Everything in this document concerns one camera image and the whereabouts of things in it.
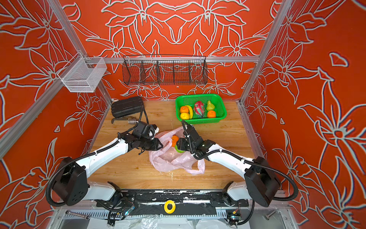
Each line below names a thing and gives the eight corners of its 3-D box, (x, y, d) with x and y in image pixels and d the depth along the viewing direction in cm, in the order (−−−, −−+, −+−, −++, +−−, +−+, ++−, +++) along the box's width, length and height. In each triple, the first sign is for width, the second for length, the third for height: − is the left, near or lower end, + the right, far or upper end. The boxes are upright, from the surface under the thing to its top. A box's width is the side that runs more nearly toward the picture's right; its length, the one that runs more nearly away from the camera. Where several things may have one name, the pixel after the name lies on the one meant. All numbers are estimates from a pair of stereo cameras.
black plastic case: (113, 118, 109) (110, 113, 105) (114, 104, 119) (112, 99, 115) (144, 112, 113) (142, 107, 108) (143, 99, 123) (141, 94, 118)
